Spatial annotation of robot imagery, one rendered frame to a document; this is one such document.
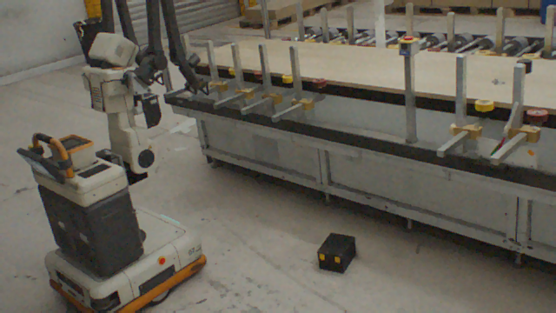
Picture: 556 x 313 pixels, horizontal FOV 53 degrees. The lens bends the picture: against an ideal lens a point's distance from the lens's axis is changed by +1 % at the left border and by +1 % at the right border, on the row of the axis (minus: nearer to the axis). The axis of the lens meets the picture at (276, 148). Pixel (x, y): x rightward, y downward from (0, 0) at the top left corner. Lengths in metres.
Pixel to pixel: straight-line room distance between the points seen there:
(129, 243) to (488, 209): 1.86
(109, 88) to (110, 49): 0.19
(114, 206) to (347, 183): 1.51
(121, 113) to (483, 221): 1.98
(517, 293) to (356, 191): 1.12
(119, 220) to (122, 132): 0.47
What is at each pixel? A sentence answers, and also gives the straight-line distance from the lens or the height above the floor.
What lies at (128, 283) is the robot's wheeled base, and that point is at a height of 0.23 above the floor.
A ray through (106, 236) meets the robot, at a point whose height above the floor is 0.51.
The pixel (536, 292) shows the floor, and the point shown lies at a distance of 3.06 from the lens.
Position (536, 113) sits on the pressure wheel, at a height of 0.91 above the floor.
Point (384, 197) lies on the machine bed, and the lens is 3.46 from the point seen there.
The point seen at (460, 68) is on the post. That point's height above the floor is 1.11.
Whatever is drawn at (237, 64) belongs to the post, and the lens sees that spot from 3.54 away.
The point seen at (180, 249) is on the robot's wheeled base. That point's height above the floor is 0.24.
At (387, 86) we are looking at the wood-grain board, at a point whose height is 0.90.
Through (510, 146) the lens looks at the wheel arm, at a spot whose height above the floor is 0.86.
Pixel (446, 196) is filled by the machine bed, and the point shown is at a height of 0.30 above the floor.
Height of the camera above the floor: 1.85
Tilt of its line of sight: 23 degrees down
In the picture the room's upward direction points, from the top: 8 degrees counter-clockwise
